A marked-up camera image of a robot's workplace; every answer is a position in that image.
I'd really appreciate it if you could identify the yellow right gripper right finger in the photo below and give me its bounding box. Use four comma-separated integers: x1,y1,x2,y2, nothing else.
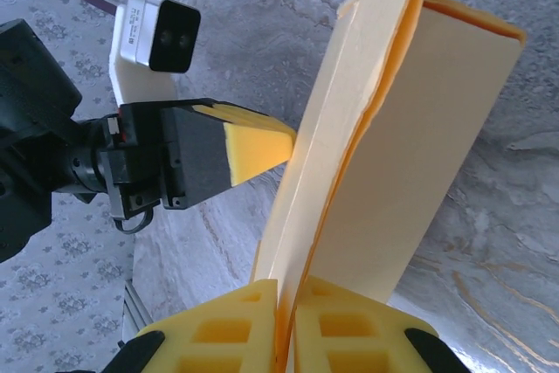
294,276,471,373

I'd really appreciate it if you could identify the aluminium table side rail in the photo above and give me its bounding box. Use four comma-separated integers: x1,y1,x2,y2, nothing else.
123,279,154,339

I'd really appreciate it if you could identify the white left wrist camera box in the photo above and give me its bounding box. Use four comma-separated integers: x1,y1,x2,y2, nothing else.
107,0,202,107

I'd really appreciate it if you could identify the yellow paper box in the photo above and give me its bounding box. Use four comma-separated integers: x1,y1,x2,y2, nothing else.
252,0,528,373

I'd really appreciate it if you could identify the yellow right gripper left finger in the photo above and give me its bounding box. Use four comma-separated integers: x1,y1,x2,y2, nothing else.
104,279,279,373

